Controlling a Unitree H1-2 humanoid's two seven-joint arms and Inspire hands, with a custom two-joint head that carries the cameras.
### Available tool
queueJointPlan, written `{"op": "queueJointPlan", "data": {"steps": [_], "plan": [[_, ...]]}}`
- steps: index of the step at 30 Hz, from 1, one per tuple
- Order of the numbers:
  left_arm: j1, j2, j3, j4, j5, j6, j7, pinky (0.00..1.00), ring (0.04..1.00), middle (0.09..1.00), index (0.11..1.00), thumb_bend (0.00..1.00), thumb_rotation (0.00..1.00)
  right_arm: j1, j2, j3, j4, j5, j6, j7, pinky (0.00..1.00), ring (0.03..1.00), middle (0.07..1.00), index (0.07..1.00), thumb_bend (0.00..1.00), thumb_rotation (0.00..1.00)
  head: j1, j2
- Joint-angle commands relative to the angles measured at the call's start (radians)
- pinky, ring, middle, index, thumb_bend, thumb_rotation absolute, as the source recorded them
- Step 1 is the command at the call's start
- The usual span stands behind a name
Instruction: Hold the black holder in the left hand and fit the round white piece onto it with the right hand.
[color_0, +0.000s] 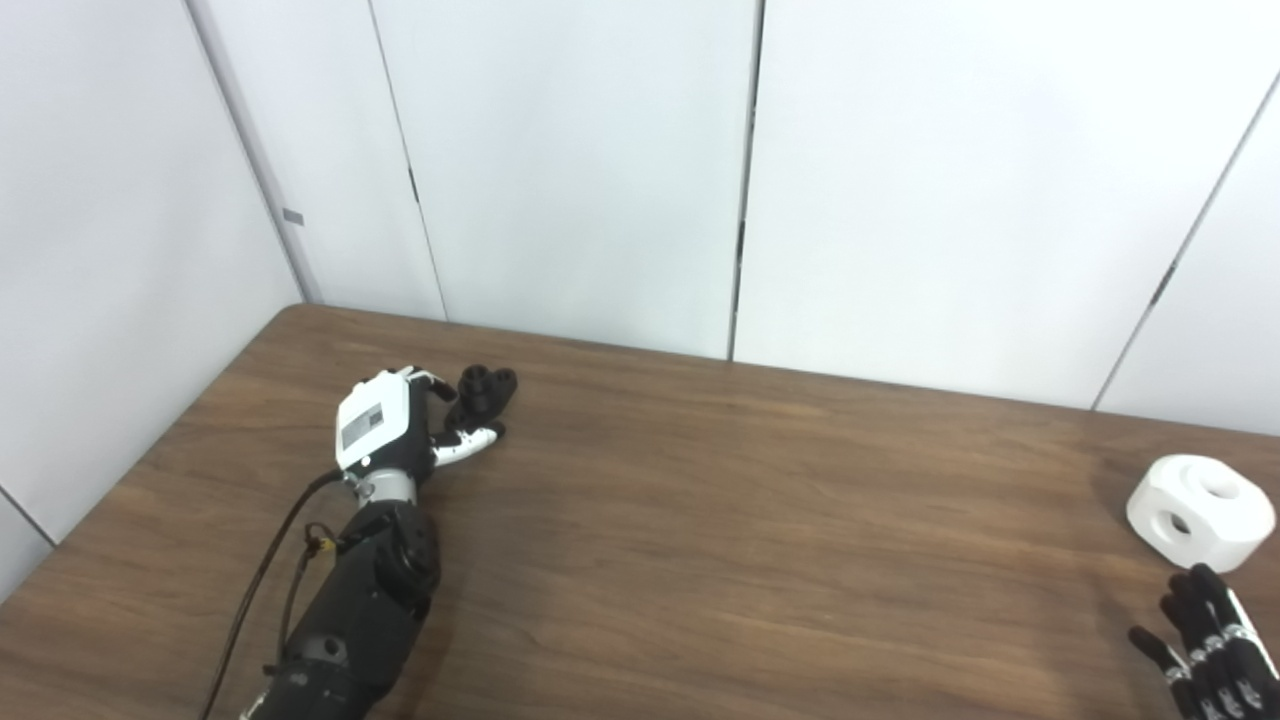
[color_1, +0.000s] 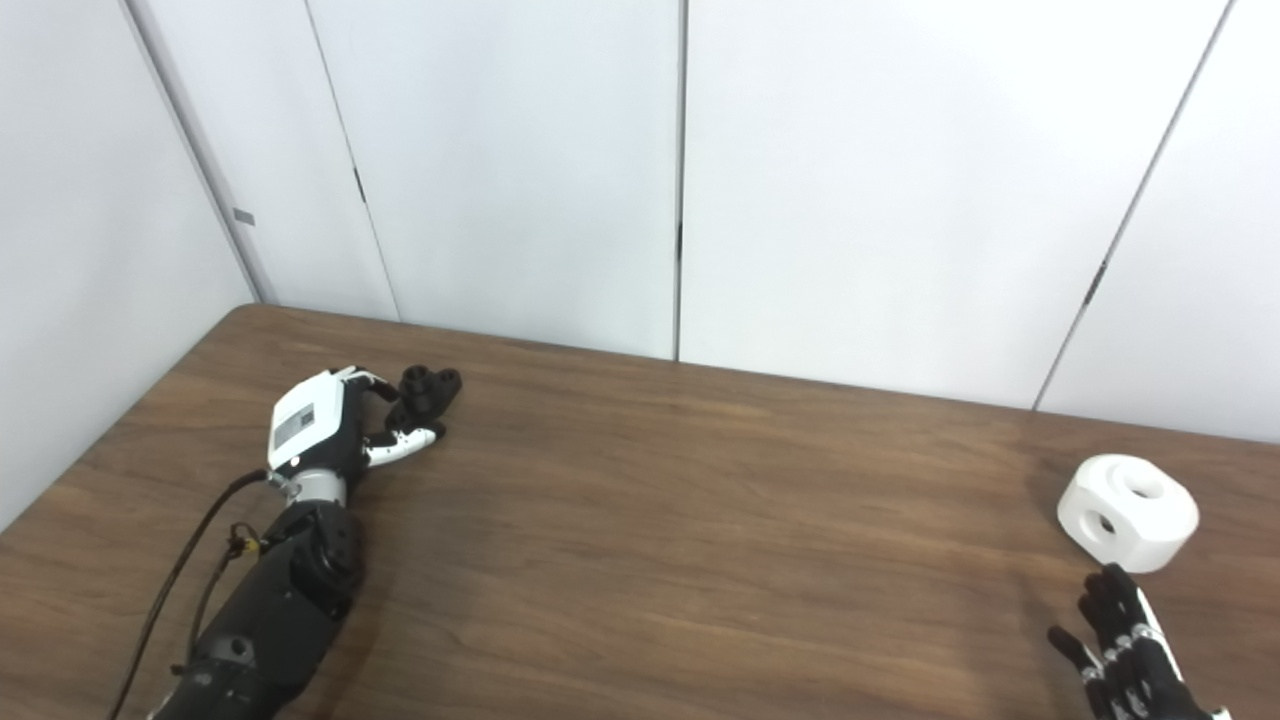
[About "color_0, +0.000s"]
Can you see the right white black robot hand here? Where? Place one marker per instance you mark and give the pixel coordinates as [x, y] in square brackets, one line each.
[1220, 650]

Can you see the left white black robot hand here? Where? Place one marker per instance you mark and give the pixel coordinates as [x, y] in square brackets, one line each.
[375, 425]

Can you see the black plastic holder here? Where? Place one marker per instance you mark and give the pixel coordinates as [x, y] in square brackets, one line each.
[482, 395]

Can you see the round white plastic piece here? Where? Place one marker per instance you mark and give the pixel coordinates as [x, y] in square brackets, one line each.
[1235, 525]

